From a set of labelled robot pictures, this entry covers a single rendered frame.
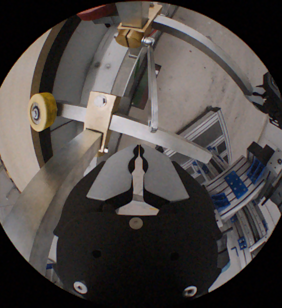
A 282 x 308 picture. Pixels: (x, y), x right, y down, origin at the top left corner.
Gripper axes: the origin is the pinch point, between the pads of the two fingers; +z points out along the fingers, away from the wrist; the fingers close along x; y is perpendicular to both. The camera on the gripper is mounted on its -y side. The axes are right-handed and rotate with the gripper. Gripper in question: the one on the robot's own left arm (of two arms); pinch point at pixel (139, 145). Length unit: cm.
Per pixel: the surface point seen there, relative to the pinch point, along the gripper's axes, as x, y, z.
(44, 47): -19.1, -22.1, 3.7
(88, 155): -7.3, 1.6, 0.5
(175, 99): 36, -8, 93
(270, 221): 235, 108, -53
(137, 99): -0.7, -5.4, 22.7
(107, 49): -13.0, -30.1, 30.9
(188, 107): 52, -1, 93
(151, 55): 1.7, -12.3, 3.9
